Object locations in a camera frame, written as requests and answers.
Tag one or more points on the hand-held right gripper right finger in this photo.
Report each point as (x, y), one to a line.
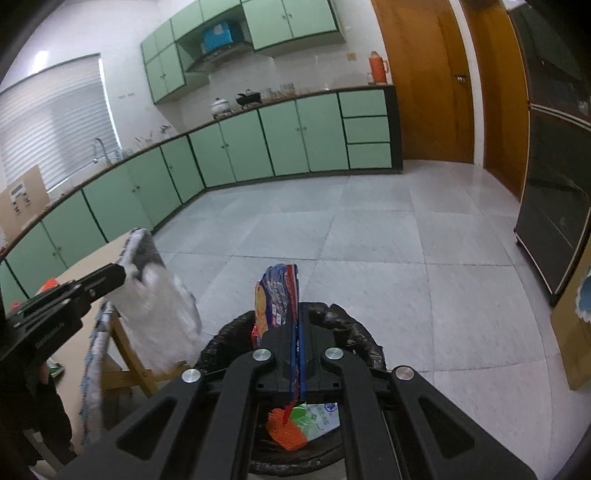
(317, 364)

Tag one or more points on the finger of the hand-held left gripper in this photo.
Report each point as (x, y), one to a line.
(104, 279)

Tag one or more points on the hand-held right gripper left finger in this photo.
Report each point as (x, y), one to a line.
(280, 364)

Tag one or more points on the orange foam net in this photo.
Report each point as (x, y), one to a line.
(49, 285)
(286, 431)

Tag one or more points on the black bag-lined waste bin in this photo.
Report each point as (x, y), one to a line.
(358, 334)

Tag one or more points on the white plastic bag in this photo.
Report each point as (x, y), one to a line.
(157, 318)

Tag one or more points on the blue snack packet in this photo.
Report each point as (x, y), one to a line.
(277, 295)

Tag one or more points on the person's left forearm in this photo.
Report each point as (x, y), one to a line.
(41, 415)

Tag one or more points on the green white milk carton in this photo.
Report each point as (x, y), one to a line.
(318, 417)

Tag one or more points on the cardboard board with clips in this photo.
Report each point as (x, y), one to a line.
(23, 198)

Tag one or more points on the chrome faucet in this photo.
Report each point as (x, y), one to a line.
(99, 147)

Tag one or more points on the dark kitchen countertop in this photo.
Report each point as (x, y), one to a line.
(138, 148)

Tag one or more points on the utensil rack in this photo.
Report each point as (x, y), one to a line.
(152, 134)

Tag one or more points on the white window blinds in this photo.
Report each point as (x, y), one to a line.
(55, 115)

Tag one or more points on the white lidded pot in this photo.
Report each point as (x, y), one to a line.
(220, 107)

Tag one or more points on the row of green base cabinets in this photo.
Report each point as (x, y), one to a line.
(281, 138)

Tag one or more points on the black wok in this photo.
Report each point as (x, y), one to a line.
(247, 99)

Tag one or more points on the group of glass jars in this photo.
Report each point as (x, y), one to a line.
(279, 91)

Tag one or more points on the cardboard box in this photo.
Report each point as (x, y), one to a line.
(575, 355)

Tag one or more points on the blue box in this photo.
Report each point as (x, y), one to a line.
(217, 37)

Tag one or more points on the orange thermos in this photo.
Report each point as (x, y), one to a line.
(377, 69)

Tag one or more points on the black glass cabinet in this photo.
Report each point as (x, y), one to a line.
(554, 161)

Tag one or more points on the plain wooden door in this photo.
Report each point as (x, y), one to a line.
(501, 101)

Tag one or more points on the wooden folding table frame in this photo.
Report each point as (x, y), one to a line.
(134, 364)

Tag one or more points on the row of green wall cabinets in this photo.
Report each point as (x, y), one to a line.
(277, 21)

